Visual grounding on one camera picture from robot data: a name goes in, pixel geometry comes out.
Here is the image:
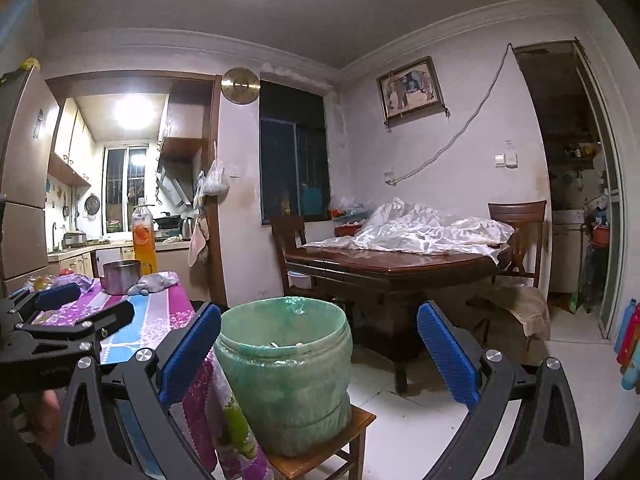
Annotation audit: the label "white plastic sheet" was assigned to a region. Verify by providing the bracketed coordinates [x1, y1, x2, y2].
[302, 197, 516, 266]

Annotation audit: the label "dark wooden chair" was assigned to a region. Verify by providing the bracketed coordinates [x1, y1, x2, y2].
[270, 216, 312, 297]

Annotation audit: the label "green floor bag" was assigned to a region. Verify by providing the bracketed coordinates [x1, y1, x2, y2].
[570, 280, 589, 314]

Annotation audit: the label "steel range hood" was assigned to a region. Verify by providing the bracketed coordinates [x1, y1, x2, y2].
[156, 167, 194, 207]

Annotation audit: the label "kitchen window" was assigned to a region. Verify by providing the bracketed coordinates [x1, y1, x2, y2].
[104, 146, 149, 236]

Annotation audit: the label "teal bottle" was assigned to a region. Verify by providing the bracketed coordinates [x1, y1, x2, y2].
[622, 355, 640, 391]

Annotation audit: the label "wooden stool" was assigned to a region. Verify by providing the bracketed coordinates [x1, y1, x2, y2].
[267, 404, 377, 480]

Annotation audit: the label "dark wooden dining table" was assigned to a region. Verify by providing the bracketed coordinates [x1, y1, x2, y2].
[282, 240, 514, 394]

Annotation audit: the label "kitchen counter cabinets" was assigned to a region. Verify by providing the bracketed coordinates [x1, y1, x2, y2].
[47, 240, 194, 282]

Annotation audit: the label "grey refrigerator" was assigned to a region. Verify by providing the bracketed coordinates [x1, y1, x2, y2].
[0, 65, 62, 284]

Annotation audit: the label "red bottle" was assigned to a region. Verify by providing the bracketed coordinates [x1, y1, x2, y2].
[617, 305, 640, 367]

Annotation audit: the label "orange juice bottle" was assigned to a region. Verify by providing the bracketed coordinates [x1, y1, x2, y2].
[131, 197, 158, 274]

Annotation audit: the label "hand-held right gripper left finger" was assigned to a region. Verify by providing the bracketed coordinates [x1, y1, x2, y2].
[55, 302, 223, 480]

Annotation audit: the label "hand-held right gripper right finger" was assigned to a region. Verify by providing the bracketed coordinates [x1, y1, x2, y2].
[416, 301, 583, 480]

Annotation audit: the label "white hanging plastic bag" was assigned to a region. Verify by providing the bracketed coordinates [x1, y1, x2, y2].
[202, 159, 231, 197]

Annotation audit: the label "floral purple tablecloth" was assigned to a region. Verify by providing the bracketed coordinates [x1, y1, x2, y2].
[27, 271, 274, 480]

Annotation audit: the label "wall kitchen cabinet with hood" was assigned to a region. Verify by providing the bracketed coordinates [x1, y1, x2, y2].
[159, 94, 204, 162]

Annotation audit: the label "green trash bin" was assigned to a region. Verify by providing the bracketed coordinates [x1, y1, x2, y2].
[214, 296, 354, 457]

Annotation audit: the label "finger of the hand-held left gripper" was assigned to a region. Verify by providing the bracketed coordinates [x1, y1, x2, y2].
[20, 301, 136, 347]
[5, 282, 82, 329]

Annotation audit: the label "steel pot with handle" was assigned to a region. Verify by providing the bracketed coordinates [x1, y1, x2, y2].
[101, 260, 154, 296]

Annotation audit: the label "framed elephant picture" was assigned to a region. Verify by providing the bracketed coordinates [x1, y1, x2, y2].
[376, 56, 446, 124]

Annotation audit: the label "red bowl with clutter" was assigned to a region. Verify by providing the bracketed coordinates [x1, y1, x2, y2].
[330, 197, 372, 239]

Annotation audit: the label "wooden chair with carved back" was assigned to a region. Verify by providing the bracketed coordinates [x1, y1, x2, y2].
[487, 201, 549, 352]

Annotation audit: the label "white wall cable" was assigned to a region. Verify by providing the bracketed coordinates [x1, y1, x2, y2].
[385, 42, 516, 186]

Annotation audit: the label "gold wall clock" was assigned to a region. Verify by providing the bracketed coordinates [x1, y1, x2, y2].
[221, 67, 261, 106]

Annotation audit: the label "wooden kitchen door frame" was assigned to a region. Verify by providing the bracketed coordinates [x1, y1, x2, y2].
[45, 72, 224, 307]

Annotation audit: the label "grey cloth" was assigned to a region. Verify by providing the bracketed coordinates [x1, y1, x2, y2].
[127, 272, 179, 296]

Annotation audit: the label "dark barred window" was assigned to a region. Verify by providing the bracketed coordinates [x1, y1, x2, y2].
[259, 80, 332, 226]

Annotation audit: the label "kitchen ceiling light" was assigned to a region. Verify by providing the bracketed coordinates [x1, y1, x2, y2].
[113, 93, 154, 129]

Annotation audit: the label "purple plastic bag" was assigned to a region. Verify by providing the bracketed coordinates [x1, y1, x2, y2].
[52, 274, 94, 292]

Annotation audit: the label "long wall kitchen cabinet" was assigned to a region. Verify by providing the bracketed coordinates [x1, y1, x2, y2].
[47, 99, 94, 187]

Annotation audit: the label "hanging beige cloth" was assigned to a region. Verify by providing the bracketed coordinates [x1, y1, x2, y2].
[187, 217, 211, 267]

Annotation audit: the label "blue bottle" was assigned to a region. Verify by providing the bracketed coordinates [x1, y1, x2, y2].
[614, 299, 639, 354]

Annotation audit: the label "sliding door frame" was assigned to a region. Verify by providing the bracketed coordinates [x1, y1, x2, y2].
[574, 39, 627, 332]

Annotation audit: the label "person's left hand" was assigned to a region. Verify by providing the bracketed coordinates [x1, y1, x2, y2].
[20, 390, 66, 457]

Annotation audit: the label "beige cloth on chair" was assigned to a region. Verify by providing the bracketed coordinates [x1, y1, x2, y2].
[467, 282, 551, 342]

